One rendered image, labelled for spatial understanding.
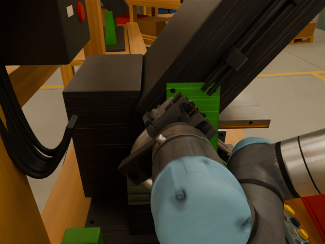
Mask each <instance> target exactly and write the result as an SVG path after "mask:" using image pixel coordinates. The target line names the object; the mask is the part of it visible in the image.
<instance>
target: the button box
mask: <svg viewBox="0 0 325 244"><path fill-rule="evenodd" d="M284 215H285V216H286V217H287V220H284V225H285V244H297V243H296V241H295V239H298V240H299V241H300V242H301V244H306V242H309V241H308V239H304V238H303V237H302V236H301V235H300V234H299V232H298V230H299V229H302V228H301V227H300V226H299V227H298V226H296V225H295V224H294V223H293V221H292V220H291V218H292V217H294V215H293V216H291V215H289V214H288V213H287V211H286V210H285V209H284ZM288 225H289V226H290V227H292V229H293V230H294V232H295V233H292V232H291V231H290V230H289V228H288Z"/></svg>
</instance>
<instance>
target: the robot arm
mask: <svg viewBox="0 0 325 244"><path fill-rule="evenodd" d="M205 117H206V114H205V113H202V112H200V109H199V108H197V107H196V105H195V104H194V103H193V102H191V101H190V100H189V99H188V98H187V97H184V96H183V95H182V93H181V92H179V93H178V94H177V95H176V96H175V97H170V98H168V99H167V100H166V101H165V102H164V103H163V104H162V105H160V106H159V107H158V108H157V109H152V110H151V111H150V112H148V111H147V112H146V113H145V114H144V115H143V117H142V118H143V121H144V125H146V126H147V128H146V130H147V133H148V135H149V136H150V137H151V138H152V140H150V141H149V142H148V143H146V144H145V145H143V146H142V147H141V148H139V149H138V150H136V151H135V152H133V153H132V154H130V155H129V156H128V157H126V158H125V159H123V160H122V162H121V163H120V165H119V167H118V171H119V172H121V173H122V174H123V175H124V176H126V177H127V178H128V179H129V180H130V181H132V182H133V183H134V184H135V185H139V184H141V183H143V182H144V181H146V180H148V179H150V178H152V190H151V197H150V205H151V212H152V216H153V219H154V225H155V231H156V235H157V238H158V240H159V242H160V244H285V225H284V200H289V199H295V198H302V197H307V196H313V195H319V194H325V128H324V129H320V130H317V131H314V132H310V133H307V134H303V135H300V136H297V137H293V138H290V139H286V140H283V141H279V142H276V143H274V142H272V141H271V140H269V139H267V138H264V137H247V138H244V139H242V140H241V141H239V142H238V143H237V144H236V145H235V146H234V148H233V150H232V153H231V156H230V157H229V160H228V162H227V167H226V166H225V165H224V163H223V162H222V160H221V159H220V157H219V156H218V154H217V153H216V151H215V150H214V148H213V146H212V145H211V143H210V142H209V141H210V140H211V139H212V138H213V137H214V136H215V135H216V134H217V133H218V132H217V131H216V130H215V127H214V126H213V125H212V124H211V122H210V121H209V120H208V119H206V118H205Z"/></svg>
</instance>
